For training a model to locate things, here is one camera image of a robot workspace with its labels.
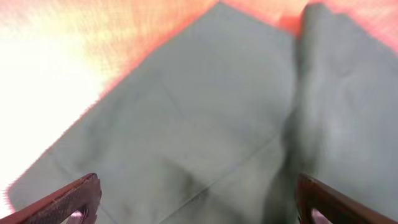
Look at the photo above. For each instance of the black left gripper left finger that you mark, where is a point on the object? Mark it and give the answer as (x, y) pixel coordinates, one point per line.
(76, 202)

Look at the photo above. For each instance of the green cloth garment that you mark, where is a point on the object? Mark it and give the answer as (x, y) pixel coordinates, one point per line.
(215, 125)

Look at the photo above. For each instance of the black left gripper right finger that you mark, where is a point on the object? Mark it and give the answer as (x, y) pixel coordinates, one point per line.
(319, 203)

